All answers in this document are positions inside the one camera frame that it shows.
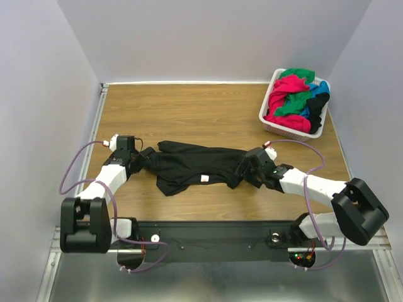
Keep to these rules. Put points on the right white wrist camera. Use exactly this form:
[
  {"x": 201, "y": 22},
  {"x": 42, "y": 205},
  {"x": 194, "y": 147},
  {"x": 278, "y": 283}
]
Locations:
[{"x": 270, "y": 151}]

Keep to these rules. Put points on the black t shirt in basket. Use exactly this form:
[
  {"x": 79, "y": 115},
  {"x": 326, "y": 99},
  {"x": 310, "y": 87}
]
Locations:
[{"x": 315, "y": 106}]

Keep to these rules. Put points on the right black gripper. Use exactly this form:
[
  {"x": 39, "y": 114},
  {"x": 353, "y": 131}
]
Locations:
[{"x": 249, "y": 170}]

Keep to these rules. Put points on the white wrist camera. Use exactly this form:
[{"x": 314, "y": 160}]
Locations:
[
  {"x": 270, "y": 151},
  {"x": 111, "y": 143}
]

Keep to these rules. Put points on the black t shirt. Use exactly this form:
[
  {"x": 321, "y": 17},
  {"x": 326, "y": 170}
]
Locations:
[
  {"x": 315, "y": 106},
  {"x": 180, "y": 165}
]

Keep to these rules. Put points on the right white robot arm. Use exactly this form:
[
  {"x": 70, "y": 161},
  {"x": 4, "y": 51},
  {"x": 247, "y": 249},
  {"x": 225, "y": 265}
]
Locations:
[{"x": 356, "y": 213}]

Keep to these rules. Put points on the white plastic laundry basket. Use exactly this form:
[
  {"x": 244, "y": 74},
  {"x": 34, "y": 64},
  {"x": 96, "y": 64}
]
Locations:
[{"x": 284, "y": 130}]

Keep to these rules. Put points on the green t shirt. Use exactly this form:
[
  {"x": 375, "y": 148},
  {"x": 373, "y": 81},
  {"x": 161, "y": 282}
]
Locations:
[{"x": 294, "y": 83}]

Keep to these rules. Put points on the blue t shirt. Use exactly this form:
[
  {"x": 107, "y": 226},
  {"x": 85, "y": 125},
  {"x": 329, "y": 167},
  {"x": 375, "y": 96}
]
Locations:
[{"x": 315, "y": 89}]

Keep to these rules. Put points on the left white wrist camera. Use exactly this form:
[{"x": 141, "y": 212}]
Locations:
[{"x": 111, "y": 143}]

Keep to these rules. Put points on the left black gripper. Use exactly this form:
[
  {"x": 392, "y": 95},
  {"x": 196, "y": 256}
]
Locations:
[{"x": 142, "y": 161}]

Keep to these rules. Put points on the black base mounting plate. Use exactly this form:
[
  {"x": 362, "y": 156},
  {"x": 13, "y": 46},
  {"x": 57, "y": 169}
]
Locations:
[{"x": 214, "y": 241}]

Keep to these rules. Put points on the pink t shirt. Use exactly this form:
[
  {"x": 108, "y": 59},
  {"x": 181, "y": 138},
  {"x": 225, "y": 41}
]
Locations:
[{"x": 293, "y": 121}]

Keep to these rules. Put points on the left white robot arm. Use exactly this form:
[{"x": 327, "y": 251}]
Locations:
[{"x": 84, "y": 220}]

